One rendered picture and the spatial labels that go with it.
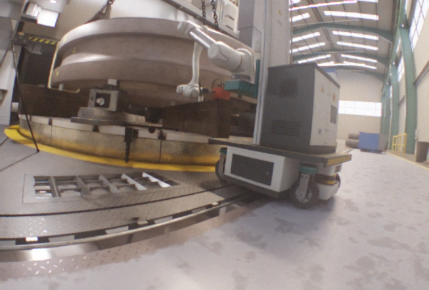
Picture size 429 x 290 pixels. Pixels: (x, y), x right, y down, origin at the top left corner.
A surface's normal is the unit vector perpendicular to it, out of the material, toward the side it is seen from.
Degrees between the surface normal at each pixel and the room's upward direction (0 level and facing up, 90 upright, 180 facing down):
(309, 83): 90
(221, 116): 90
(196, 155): 90
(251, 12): 90
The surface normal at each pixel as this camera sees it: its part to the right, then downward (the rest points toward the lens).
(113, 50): -0.03, 0.00
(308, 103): -0.76, -0.07
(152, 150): 0.28, 0.04
